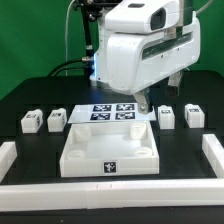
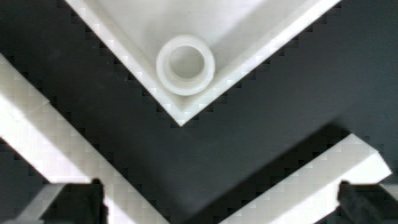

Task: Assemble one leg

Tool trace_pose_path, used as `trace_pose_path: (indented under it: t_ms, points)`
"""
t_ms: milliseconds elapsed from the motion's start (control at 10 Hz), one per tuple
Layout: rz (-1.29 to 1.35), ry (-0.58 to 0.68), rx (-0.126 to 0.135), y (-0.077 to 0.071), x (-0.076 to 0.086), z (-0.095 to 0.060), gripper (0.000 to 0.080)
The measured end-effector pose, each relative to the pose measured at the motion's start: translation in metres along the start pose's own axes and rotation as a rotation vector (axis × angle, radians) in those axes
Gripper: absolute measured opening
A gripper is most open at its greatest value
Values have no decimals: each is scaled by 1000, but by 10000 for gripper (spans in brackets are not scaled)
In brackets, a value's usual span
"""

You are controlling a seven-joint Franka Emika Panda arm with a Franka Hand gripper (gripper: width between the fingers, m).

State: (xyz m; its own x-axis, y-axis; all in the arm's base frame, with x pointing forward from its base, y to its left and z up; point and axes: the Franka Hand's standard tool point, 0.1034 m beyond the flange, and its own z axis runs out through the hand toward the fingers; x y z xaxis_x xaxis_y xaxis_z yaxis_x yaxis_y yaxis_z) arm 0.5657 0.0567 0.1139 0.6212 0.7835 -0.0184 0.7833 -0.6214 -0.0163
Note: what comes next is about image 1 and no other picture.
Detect white U-shaped fence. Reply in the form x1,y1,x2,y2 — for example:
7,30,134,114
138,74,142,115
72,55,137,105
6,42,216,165
0,134,224,212

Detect white marker sheet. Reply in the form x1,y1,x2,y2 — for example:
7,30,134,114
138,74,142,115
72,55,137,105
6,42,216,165
69,103,156,124

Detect black cables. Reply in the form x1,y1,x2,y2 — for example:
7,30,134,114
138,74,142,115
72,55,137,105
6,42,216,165
47,58,93,78

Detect black camera pole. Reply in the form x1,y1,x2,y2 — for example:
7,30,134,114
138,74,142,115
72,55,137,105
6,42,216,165
72,0,111,57

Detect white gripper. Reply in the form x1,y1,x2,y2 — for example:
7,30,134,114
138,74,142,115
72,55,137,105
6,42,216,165
107,17,200,114

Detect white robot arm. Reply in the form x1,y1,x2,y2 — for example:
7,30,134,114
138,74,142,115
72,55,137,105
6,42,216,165
91,0,200,114

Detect white cable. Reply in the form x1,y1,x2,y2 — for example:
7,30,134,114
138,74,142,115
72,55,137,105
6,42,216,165
64,0,76,77

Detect white square tabletop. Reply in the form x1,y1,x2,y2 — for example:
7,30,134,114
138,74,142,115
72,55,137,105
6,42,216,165
59,121,159,177

